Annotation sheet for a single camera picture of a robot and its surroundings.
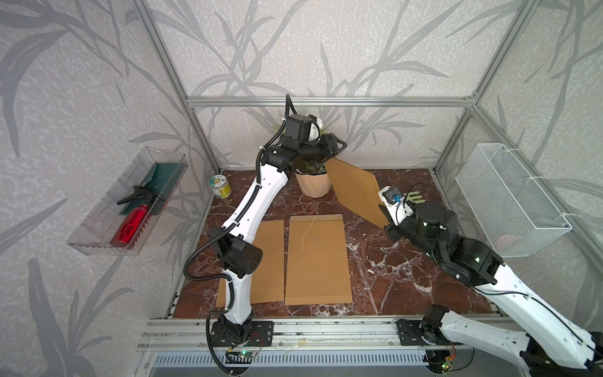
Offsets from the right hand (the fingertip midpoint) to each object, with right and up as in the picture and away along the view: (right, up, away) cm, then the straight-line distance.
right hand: (382, 203), depth 65 cm
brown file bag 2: (-18, -25, +24) cm, 40 cm away
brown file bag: (-36, -29, +20) cm, 50 cm away
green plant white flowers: (-22, +14, +39) cm, 47 cm away
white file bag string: (-20, -11, +34) cm, 41 cm away
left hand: (-10, +17, +8) cm, 21 cm away
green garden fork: (+28, 0, +46) cm, 54 cm away
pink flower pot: (-18, +6, +36) cm, 41 cm away
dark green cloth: (-67, +5, +6) cm, 67 cm away
